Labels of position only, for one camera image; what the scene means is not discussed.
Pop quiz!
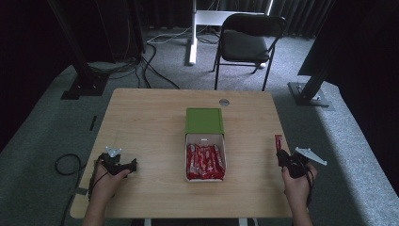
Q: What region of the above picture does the black curtain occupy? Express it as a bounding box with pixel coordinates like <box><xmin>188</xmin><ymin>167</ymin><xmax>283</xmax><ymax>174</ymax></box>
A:
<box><xmin>140</xmin><ymin>0</ymin><xmax>335</xmax><ymax>40</ymax></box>

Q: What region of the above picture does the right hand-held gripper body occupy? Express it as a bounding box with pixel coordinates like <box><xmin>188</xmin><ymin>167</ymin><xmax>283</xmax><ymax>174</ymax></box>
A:
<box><xmin>283</xmin><ymin>146</ymin><xmax>328</xmax><ymax>180</ymax></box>

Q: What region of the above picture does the black metal stand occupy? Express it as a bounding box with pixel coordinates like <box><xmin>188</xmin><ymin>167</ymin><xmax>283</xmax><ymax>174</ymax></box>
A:
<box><xmin>287</xmin><ymin>46</ymin><xmax>336</xmax><ymax>112</ymax></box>
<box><xmin>46</xmin><ymin>0</ymin><xmax>110</xmax><ymax>101</ymax></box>

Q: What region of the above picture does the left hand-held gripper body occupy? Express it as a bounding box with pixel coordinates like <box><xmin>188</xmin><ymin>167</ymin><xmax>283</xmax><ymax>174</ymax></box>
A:
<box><xmin>99</xmin><ymin>145</ymin><xmax>130</xmax><ymax>177</ymax></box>

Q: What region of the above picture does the black folding chair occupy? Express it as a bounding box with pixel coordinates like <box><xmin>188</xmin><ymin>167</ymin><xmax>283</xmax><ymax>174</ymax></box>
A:
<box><xmin>212</xmin><ymin>12</ymin><xmax>287</xmax><ymax>92</ymax></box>

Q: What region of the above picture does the black looped floor cable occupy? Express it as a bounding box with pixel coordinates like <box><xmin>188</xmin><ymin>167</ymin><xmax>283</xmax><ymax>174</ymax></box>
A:
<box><xmin>54</xmin><ymin>153</ymin><xmax>84</xmax><ymax>226</ymax></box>

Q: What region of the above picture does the hand-held gripper cable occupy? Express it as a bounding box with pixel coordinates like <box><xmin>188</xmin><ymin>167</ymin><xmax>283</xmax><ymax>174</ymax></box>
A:
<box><xmin>300</xmin><ymin>163</ymin><xmax>316</xmax><ymax>208</ymax></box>
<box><xmin>88</xmin><ymin>159</ymin><xmax>109</xmax><ymax>202</ymax></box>

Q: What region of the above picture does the person's right hand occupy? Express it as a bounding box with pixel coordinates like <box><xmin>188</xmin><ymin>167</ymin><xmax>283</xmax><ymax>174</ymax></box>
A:
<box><xmin>280</xmin><ymin>163</ymin><xmax>318</xmax><ymax>210</ymax></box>

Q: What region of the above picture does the white drawer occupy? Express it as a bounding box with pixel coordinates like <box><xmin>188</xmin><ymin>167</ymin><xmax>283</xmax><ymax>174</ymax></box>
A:
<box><xmin>184</xmin><ymin>133</ymin><xmax>228</xmax><ymax>184</ymax></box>

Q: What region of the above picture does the white desk frame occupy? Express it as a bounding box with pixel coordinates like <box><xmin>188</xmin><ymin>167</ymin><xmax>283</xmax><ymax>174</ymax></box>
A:
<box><xmin>187</xmin><ymin>0</ymin><xmax>275</xmax><ymax>67</ymax></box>

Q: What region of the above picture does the green drawer case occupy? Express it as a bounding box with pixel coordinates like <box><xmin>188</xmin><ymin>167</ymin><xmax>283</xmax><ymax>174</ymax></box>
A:
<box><xmin>184</xmin><ymin>107</ymin><xmax>225</xmax><ymax>137</ymax></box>

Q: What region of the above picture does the person's left hand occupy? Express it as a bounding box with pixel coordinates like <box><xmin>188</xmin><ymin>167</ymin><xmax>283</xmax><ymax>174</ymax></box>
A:
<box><xmin>89</xmin><ymin>158</ymin><xmax>135</xmax><ymax>204</ymax></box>

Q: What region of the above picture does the black floor cable bundle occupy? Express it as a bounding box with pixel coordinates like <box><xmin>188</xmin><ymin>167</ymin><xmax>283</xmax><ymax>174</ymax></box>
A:
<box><xmin>86</xmin><ymin>41</ymin><xmax>182</xmax><ymax>90</ymax></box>

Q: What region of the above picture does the red snack packet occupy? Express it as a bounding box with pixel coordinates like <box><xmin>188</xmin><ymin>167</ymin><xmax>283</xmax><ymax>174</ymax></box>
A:
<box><xmin>274</xmin><ymin>134</ymin><xmax>284</xmax><ymax>155</ymax></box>

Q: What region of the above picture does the right hand-held gripper cable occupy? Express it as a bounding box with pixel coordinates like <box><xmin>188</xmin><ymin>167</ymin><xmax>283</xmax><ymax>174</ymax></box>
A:
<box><xmin>300</xmin><ymin>163</ymin><xmax>316</xmax><ymax>208</ymax></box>

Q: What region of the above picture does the row of red packets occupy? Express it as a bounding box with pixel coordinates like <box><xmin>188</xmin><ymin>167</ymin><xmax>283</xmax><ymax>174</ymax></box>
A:
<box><xmin>185</xmin><ymin>142</ymin><xmax>227</xmax><ymax>181</ymax></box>

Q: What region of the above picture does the black metal post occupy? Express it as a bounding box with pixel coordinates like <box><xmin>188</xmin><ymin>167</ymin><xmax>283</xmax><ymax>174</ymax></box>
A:
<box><xmin>130</xmin><ymin>0</ymin><xmax>147</xmax><ymax>55</ymax></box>

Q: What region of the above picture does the white floor cable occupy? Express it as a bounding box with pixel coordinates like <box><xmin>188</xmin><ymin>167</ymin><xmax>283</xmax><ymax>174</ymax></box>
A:
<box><xmin>146</xmin><ymin>25</ymin><xmax>193</xmax><ymax>45</ymax></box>

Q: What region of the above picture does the left hand-held gripper cable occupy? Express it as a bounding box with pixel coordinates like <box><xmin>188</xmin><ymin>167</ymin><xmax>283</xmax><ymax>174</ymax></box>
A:
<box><xmin>88</xmin><ymin>159</ymin><xmax>109</xmax><ymax>202</ymax></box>

